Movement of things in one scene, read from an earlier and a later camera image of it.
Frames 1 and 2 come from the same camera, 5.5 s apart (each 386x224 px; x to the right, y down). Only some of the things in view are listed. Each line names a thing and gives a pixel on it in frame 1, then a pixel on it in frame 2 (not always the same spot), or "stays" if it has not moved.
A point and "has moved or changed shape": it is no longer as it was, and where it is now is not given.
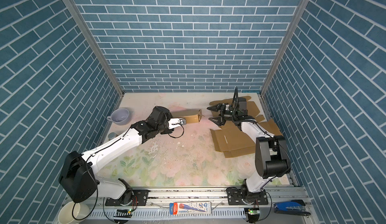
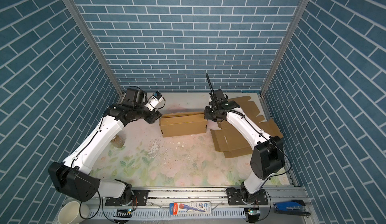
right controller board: [253, 214] stays
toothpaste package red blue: [190, 208] stays
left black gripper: [168, 130] -> [153, 116]
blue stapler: [295, 207] stays
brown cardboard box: [193, 119] has moved or changed shape
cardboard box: [231, 140] stays
